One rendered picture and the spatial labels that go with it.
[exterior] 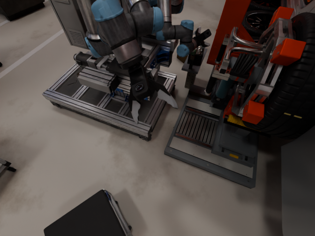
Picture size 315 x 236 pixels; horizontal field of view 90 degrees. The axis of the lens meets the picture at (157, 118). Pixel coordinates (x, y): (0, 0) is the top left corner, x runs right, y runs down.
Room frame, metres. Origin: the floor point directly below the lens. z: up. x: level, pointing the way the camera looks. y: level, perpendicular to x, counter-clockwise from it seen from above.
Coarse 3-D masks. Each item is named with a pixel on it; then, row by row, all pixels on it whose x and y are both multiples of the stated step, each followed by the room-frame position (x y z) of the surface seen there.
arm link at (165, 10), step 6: (162, 0) 0.97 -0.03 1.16; (168, 0) 0.98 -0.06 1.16; (162, 6) 0.96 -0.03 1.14; (168, 6) 0.96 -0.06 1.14; (162, 12) 0.94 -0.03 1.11; (168, 12) 0.95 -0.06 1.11; (168, 18) 0.93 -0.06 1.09; (168, 24) 0.91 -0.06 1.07; (162, 30) 0.89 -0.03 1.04; (168, 30) 0.89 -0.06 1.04; (174, 30) 0.90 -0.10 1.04; (156, 36) 0.90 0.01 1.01; (162, 36) 0.88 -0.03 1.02; (168, 36) 0.88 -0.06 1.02; (174, 36) 0.89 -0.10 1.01
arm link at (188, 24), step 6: (180, 24) 0.94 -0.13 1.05; (186, 24) 0.91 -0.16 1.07; (192, 24) 0.92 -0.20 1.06; (180, 30) 0.90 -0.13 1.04; (186, 30) 0.90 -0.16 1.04; (192, 30) 0.91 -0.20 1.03; (180, 36) 0.89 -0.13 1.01; (186, 36) 0.90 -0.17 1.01; (192, 36) 0.91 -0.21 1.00; (180, 42) 0.91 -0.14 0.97; (186, 42) 0.89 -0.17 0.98
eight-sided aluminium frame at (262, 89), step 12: (276, 24) 0.84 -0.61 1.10; (288, 24) 0.80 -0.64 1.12; (264, 36) 0.95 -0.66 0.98; (276, 36) 0.73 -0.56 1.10; (288, 36) 0.70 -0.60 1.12; (264, 72) 0.58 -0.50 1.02; (276, 72) 0.57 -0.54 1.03; (240, 84) 0.88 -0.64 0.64; (264, 84) 0.53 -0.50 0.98; (240, 96) 0.79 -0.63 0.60; (252, 96) 0.52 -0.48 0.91; (264, 96) 0.51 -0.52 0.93; (240, 108) 0.55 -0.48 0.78
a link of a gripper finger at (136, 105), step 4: (136, 100) 0.32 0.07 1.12; (132, 104) 0.31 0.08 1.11; (136, 104) 0.31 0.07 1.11; (140, 104) 0.31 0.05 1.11; (132, 108) 0.31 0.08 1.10; (136, 108) 0.31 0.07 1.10; (132, 112) 0.30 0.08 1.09; (136, 112) 0.30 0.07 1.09; (136, 116) 0.29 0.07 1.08; (136, 120) 0.28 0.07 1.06
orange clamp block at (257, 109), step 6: (252, 102) 0.51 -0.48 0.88; (246, 108) 0.49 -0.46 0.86; (252, 108) 0.47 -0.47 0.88; (258, 108) 0.47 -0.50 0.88; (246, 114) 0.44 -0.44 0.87; (252, 114) 0.43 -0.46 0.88; (258, 114) 0.43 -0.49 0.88; (246, 120) 0.43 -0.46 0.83; (252, 120) 0.43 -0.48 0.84; (258, 120) 0.42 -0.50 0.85
